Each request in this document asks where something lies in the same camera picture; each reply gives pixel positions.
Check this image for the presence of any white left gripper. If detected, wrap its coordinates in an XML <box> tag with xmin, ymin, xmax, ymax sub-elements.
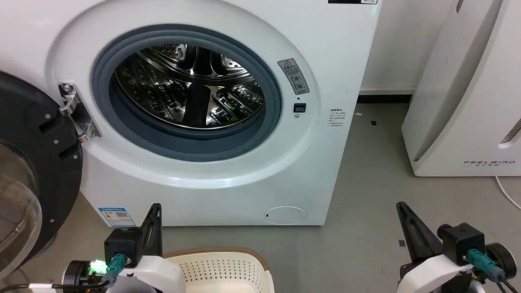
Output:
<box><xmin>109</xmin><ymin>203</ymin><xmax>187</xmax><ymax>293</ymax></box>

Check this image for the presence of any grey warning sticker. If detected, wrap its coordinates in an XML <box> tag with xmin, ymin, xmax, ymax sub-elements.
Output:
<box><xmin>278</xmin><ymin>58</ymin><xmax>310</xmax><ymax>95</ymax></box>

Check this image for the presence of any grey rubber door gasket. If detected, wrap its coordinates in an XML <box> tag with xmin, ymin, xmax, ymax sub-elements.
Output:
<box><xmin>91</xmin><ymin>24</ymin><xmax>283</xmax><ymax>162</ymax></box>

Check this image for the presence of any black wall baseboard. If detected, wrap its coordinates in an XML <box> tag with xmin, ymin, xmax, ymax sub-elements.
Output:
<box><xmin>357</xmin><ymin>94</ymin><xmax>413</xmax><ymax>104</ymax></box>

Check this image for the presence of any blue energy label sticker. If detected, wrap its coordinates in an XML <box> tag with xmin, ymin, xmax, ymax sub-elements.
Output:
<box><xmin>98</xmin><ymin>208</ymin><xmax>136</xmax><ymax>227</ymax></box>

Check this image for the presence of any metal door hinge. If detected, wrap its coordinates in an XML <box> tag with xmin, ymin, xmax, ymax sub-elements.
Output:
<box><xmin>58</xmin><ymin>83</ymin><xmax>101</xmax><ymax>143</ymax></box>

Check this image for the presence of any white front-load washing machine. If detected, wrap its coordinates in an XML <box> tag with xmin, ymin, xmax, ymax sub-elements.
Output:
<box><xmin>0</xmin><ymin>0</ymin><xmax>383</xmax><ymax>227</ymax></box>

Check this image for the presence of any white power cable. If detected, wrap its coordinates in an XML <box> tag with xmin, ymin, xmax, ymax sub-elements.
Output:
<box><xmin>495</xmin><ymin>176</ymin><xmax>521</xmax><ymax>210</ymax></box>

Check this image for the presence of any teal plug right camera cable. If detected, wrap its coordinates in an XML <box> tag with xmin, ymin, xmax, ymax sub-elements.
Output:
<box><xmin>467</xmin><ymin>249</ymin><xmax>518</xmax><ymax>293</ymax></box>

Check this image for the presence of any round filter cover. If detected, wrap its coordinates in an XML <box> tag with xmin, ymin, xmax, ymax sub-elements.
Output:
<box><xmin>264</xmin><ymin>206</ymin><xmax>307</xmax><ymax>225</ymax></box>

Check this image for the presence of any stainless steel washing machine drum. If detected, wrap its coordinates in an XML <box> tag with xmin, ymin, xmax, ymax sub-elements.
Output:
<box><xmin>114</xmin><ymin>44</ymin><xmax>266</xmax><ymax>131</ymax></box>

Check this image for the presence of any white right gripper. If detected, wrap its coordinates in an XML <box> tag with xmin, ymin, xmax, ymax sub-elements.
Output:
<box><xmin>396</xmin><ymin>201</ymin><xmax>475</xmax><ymax>293</ymax></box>

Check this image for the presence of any small printed text sticker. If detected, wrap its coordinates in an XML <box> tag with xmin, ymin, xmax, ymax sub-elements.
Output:
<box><xmin>328</xmin><ymin>108</ymin><xmax>346</xmax><ymax>128</ymax></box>

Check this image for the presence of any cream perforated laundry basket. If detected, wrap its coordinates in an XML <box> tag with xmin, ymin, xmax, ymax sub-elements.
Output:
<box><xmin>163</xmin><ymin>247</ymin><xmax>275</xmax><ymax>293</ymax></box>

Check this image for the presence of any black round washer door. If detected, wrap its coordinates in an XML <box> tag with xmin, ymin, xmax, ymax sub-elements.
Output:
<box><xmin>0</xmin><ymin>70</ymin><xmax>83</xmax><ymax>280</ymax></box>

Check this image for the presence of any white air purifier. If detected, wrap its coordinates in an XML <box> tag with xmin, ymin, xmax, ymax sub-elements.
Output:
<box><xmin>401</xmin><ymin>0</ymin><xmax>521</xmax><ymax>177</ymax></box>

